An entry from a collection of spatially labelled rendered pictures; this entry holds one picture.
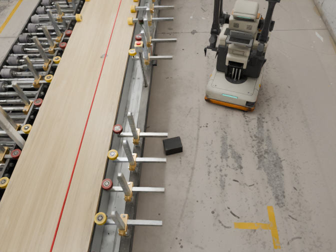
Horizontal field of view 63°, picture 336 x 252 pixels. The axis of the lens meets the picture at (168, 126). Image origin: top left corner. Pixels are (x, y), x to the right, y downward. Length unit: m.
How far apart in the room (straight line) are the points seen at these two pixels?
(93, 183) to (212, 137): 1.67
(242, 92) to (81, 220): 2.30
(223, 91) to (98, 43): 1.55
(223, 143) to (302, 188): 0.93
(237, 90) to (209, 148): 0.79
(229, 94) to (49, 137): 2.05
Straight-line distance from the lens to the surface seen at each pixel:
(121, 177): 1.83
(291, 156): 3.35
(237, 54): 3.07
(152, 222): 1.99
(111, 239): 2.24
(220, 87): 3.44
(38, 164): 2.38
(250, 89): 3.47
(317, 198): 3.21
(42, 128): 2.58
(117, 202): 2.32
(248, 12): 2.73
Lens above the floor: 2.73
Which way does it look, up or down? 53 degrees down
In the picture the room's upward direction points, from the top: 6 degrees counter-clockwise
